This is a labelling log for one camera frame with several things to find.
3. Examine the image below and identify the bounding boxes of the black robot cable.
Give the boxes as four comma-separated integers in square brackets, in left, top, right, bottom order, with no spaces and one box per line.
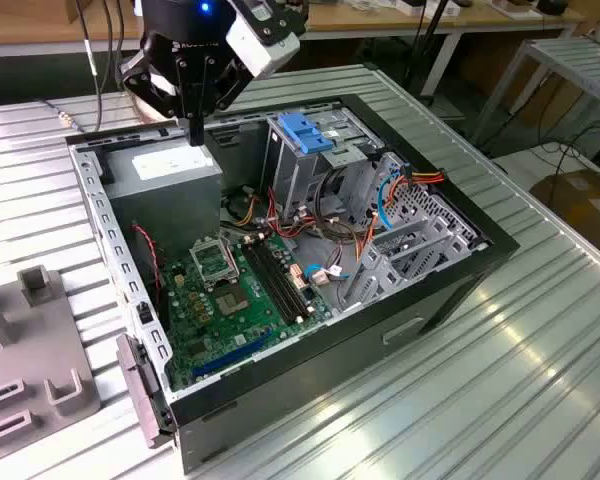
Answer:
[74,0,106,135]

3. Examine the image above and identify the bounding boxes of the small black device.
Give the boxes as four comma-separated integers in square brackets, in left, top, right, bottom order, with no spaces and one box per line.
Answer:
[535,0,571,16]

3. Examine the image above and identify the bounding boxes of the metal disk bay cage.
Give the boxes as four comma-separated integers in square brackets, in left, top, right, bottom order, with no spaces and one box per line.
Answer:
[339,149,491,311]

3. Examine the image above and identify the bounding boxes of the blue expansion slot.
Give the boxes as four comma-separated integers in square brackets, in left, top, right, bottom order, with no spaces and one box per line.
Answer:
[192,329,274,379]

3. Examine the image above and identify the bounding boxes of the green motherboard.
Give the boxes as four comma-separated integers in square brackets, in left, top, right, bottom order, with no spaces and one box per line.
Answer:
[157,232,341,394]

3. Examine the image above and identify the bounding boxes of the wooden desk white legs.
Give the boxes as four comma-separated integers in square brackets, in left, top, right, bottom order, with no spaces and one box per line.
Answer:
[0,0,589,99]

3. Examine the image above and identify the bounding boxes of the black stand legs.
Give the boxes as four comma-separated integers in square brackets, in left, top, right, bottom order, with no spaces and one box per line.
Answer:
[402,0,454,107]

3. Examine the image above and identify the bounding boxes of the brown block white base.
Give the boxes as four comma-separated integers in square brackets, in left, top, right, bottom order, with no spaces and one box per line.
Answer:
[489,0,539,21]

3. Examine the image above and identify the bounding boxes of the short blue wire white plug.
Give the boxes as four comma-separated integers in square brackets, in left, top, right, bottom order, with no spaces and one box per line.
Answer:
[302,263,354,287]

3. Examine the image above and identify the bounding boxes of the black RAM slot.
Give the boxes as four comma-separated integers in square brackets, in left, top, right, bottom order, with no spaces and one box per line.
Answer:
[258,239,307,318]
[266,237,315,315]
[243,243,292,325]
[251,241,300,322]

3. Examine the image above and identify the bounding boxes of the grey plastic case latch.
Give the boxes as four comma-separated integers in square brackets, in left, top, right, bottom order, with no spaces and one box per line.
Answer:
[115,333,174,449]

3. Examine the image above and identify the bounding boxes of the metal optical drive cage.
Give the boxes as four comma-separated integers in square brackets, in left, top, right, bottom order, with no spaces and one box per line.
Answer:
[259,107,386,221]

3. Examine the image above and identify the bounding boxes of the multicolour power wire bundle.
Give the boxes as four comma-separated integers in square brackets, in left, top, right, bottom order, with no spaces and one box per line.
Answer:
[219,184,376,251]

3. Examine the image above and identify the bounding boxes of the red black twisted wire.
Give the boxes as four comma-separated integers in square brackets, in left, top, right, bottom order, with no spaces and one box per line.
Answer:
[131,223,164,306]

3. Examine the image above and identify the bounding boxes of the grey power supply unit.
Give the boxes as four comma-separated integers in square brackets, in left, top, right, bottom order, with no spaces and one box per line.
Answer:
[102,134,226,261]

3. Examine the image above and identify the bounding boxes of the grey parts rack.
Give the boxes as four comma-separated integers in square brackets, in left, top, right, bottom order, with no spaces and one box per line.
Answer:
[0,267,104,456]

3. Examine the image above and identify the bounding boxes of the orange red power wire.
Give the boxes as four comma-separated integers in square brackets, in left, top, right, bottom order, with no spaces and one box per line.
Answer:
[354,164,447,261]

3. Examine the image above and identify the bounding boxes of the CPU socket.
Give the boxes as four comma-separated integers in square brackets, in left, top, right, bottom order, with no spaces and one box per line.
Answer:
[212,282,254,319]

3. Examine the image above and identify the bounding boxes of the blue plastic drive latch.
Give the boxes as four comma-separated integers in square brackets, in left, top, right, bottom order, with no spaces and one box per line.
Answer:
[275,112,335,156]

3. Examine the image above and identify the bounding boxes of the black cable silver connector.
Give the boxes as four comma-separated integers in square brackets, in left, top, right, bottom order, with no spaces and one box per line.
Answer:
[37,97,89,135]

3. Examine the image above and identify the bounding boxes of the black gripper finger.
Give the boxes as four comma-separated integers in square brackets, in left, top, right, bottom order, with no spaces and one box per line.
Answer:
[195,53,254,146]
[117,32,197,147]

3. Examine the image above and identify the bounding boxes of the blue data wire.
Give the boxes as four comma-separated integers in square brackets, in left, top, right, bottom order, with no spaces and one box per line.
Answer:
[377,167,406,231]

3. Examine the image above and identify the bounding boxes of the metal socket cover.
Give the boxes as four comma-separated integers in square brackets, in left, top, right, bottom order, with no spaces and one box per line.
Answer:
[188,238,241,291]

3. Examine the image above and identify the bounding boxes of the large cardboard box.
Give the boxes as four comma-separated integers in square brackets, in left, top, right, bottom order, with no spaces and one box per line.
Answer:
[529,168,600,254]

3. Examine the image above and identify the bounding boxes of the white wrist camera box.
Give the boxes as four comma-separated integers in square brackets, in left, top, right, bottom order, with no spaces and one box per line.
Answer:
[224,0,301,79]

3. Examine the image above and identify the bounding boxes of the black open PC case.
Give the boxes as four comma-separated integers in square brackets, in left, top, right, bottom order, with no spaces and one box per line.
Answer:
[63,92,522,476]

